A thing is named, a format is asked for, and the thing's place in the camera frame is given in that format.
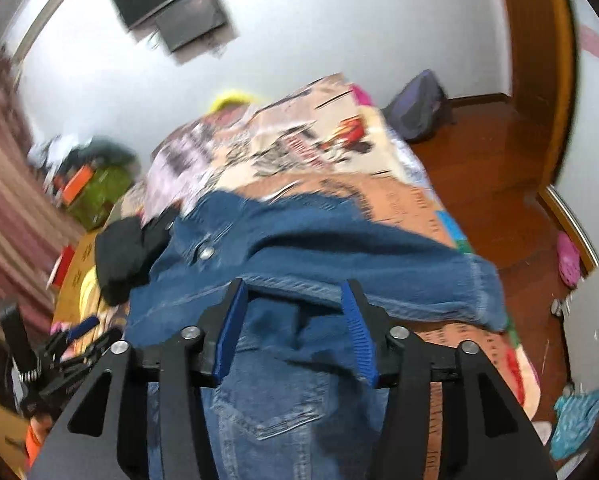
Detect orange box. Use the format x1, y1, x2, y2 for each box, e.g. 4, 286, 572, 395
62, 167, 93, 203

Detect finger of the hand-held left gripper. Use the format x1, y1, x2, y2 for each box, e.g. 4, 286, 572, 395
52, 316, 101, 356
42, 327, 125, 403

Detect pink slipper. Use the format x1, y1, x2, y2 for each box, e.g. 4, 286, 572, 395
557, 232, 581, 288

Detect white crumpled cloth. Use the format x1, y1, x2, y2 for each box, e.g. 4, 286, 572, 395
30, 135, 95, 167

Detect wooden door frame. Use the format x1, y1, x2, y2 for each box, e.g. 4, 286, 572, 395
494, 0, 580, 191

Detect white furniture panel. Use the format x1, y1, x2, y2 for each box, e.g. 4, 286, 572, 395
562, 275, 599, 396

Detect teal patterned cloth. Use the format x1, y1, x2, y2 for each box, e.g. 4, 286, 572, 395
549, 387, 599, 461

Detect grey purple backpack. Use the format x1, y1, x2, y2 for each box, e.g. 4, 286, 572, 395
382, 70, 455, 143

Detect red white box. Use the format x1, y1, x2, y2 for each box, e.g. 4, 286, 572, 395
50, 246, 76, 288

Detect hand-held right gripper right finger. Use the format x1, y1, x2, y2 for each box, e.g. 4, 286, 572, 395
340, 279, 559, 480

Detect wooden lap desk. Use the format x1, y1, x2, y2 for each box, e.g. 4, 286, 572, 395
54, 230, 105, 331

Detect blue denim jeans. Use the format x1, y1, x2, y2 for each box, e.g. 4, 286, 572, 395
124, 190, 510, 480

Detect black cloth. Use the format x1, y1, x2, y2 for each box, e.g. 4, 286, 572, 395
94, 210, 178, 306

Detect printed blanket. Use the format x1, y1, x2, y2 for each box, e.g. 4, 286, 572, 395
120, 74, 543, 480

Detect orange cloth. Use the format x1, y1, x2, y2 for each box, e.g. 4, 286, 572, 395
26, 417, 51, 467

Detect yellow foam ring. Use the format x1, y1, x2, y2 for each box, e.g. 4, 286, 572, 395
210, 89, 268, 113

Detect green patterned cloth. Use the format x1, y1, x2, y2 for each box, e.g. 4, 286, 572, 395
72, 165, 135, 231

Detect striped red curtain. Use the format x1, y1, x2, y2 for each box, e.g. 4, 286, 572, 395
0, 47, 85, 331

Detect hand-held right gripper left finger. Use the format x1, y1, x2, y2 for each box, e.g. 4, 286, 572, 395
30, 277, 250, 480

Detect small black wall monitor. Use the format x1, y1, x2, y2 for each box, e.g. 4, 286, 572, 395
154, 0, 230, 53

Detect yellow cloth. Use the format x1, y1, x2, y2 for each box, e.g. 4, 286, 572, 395
80, 265, 105, 321

